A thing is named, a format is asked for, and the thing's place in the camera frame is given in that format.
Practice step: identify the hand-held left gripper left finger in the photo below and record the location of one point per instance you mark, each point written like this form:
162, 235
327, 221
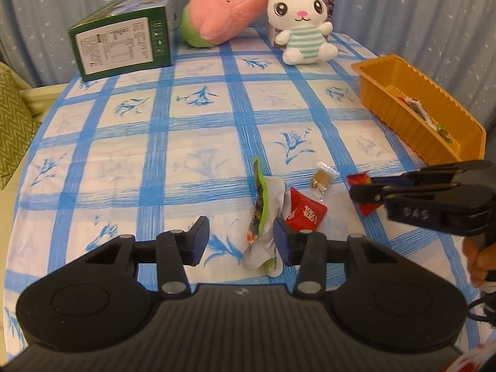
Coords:
200, 241

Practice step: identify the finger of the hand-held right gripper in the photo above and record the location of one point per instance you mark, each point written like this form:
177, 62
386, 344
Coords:
368, 194
422, 176

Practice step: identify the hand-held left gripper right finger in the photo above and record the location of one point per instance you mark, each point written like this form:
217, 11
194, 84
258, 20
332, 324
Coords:
281, 242

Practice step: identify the small red candy packet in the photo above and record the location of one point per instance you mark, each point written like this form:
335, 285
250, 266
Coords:
358, 179

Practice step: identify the red pillow snack packet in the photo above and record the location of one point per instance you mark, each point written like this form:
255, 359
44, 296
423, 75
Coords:
306, 211

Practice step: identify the grey green snack packet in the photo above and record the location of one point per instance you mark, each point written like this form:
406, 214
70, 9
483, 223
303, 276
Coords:
267, 197

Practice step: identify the orange plastic tray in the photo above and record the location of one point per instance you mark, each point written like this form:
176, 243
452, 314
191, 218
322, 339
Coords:
407, 128

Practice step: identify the large red snack packet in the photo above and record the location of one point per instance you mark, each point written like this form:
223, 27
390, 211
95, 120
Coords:
410, 102

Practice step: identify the person's right hand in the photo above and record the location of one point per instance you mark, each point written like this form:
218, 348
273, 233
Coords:
478, 263

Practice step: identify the green wrapped candy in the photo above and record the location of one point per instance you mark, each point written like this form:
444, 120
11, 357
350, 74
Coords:
445, 133

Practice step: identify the small brown wrapped candy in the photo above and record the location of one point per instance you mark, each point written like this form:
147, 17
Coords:
321, 180

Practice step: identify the blue checked tablecloth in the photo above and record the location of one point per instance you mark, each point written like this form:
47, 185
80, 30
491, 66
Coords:
135, 143

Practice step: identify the red patterned cloth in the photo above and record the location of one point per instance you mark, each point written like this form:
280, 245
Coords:
472, 360

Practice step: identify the white bunny plush toy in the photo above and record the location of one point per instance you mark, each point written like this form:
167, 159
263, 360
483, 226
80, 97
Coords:
306, 38

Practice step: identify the blue star curtain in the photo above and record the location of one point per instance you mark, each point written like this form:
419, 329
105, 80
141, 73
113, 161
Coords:
407, 7

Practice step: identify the green cardboard box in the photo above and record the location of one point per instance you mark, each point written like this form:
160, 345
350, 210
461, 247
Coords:
116, 50

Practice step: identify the beige sofa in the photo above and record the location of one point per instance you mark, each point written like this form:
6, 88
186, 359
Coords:
42, 93

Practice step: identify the green zigzag sofa cover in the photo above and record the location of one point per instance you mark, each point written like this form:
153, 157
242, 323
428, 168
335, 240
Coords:
13, 131

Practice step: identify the pink peach plush toy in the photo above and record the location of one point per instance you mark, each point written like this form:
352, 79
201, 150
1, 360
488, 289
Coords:
221, 15

